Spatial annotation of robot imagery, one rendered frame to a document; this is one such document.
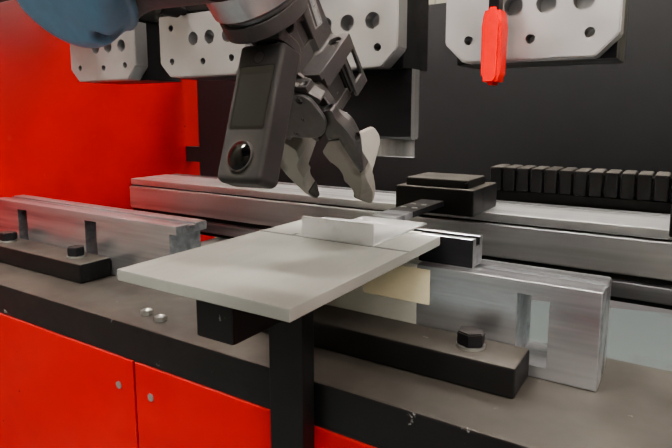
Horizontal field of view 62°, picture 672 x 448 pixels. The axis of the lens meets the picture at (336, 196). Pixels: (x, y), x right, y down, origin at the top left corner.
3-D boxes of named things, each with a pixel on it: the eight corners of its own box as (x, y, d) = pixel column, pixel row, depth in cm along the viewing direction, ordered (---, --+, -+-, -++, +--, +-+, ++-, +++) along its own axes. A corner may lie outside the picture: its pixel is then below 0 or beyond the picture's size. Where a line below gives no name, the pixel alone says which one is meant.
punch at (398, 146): (332, 154, 66) (332, 72, 64) (341, 153, 68) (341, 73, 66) (410, 158, 61) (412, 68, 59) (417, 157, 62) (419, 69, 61)
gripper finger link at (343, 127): (381, 158, 50) (328, 82, 46) (375, 170, 50) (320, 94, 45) (342, 165, 54) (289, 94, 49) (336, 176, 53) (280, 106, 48)
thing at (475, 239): (312, 244, 68) (312, 220, 68) (326, 239, 71) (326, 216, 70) (472, 268, 58) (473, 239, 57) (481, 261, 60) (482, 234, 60)
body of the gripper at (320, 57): (372, 86, 53) (327, -35, 45) (335, 148, 48) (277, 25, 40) (306, 88, 57) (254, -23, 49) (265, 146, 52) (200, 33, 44)
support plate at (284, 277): (117, 280, 47) (116, 268, 47) (302, 227, 69) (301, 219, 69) (289, 323, 37) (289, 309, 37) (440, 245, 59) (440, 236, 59)
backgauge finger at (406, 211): (342, 226, 72) (342, 187, 71) (424, 200, 93) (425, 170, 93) (430, 237, 65) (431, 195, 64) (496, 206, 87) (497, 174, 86)
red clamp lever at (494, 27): (476, 84, 48) (481, -35, 47) (491, 86, 52) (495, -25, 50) (497, 84, 47) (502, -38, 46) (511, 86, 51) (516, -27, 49)
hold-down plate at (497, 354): (255, 331, 66) (254, 306, 65) (283, 317, 70) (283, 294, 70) (513, 400, 50) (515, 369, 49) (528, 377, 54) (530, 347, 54)
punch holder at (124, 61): (71, 82, 85) (64, -32, 83) (119, 84, 93) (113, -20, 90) (136, 79, 77) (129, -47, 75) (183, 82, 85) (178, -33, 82)
